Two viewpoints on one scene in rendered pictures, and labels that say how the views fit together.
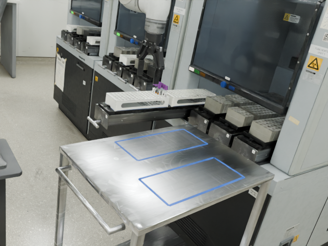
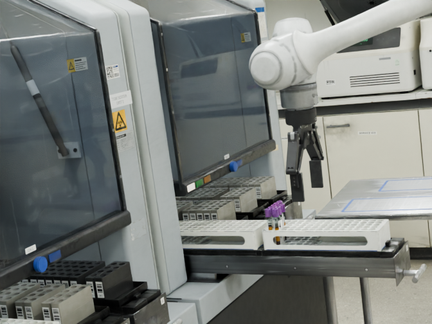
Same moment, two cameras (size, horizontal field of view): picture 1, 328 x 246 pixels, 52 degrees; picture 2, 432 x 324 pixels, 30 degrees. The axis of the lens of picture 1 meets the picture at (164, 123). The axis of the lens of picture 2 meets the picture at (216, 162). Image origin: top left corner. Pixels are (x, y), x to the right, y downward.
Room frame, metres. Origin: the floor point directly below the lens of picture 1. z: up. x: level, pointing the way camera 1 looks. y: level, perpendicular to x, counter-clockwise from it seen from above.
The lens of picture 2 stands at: (2.44, 1.81, 1.38)
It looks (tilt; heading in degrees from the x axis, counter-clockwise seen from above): 10 degrees down; 247
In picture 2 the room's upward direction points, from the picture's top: 8 degrees counter-clockwise
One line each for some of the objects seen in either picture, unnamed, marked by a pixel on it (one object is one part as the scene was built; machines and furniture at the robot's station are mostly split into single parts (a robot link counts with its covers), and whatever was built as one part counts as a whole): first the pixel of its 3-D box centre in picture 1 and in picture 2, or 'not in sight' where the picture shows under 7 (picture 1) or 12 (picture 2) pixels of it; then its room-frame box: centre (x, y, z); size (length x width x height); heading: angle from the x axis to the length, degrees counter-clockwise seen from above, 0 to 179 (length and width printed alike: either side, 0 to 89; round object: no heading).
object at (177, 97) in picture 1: (189, 98); (211, 236); (1.69, -0.10, 0.83); 0.30 x 0.10 x 0.06; 130
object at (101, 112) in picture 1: (159, 110); (277, 257); (1.57, 0.03, 0.78); 0.73 x 0.14 x 0.09; 130
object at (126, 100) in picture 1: (138, 101); (325, 237); (1.49, 0.14, 0.83); 0.30 x 0.10 x 0.06; 130
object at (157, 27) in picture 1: (154, 26); (298, 96); (1.50, 0.12, 1.18); 0.09 x 0.09 x 0.06
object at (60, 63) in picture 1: (58, 71); not in sight; (3.00, 1.06, 0.43); 0.27 x 0.02 x 0.36; 40
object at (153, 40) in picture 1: (152, 43); (301, 126); (1.51, 0.12, 1.11); 0.08 x 0.07 x 0.09; 40
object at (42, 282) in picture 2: not in sight; (57, 280); (2.12, 0.00, 0.85); 0.12 x 0.02 x 0.06; 40
